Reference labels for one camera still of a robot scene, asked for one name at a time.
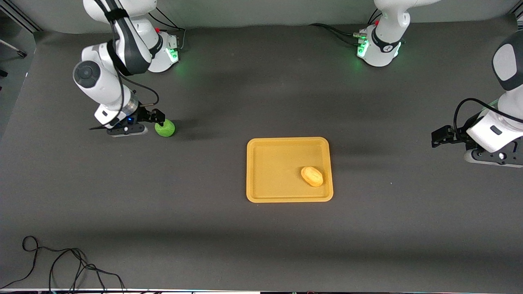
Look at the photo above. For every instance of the yellow-brown potato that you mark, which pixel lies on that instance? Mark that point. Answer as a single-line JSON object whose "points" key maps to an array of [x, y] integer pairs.
{"points": [[312, 176]]}

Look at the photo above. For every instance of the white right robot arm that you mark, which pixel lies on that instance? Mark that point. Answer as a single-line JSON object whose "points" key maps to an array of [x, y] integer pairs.
{"points": [[98, 81]]}

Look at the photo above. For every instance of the yellow plastic tray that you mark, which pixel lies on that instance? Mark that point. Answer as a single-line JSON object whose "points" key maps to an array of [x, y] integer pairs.
{"points": [[273, 171]]}

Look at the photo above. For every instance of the dark grey table cover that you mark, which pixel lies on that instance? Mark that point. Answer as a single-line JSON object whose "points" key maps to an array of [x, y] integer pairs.
{"points": [[261, 102]]}

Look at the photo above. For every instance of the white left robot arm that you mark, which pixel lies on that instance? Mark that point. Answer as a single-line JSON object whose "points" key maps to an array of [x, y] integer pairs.
{"points": [[388, 24]]}

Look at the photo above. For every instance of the green apple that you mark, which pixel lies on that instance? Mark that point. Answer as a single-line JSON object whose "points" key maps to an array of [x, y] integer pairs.
{"points": [[166, 130]]}

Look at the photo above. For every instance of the aluminium frame rail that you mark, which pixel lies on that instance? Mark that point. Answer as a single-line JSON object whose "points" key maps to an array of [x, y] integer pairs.
{"points": [[24, 20], [518, 18]]}

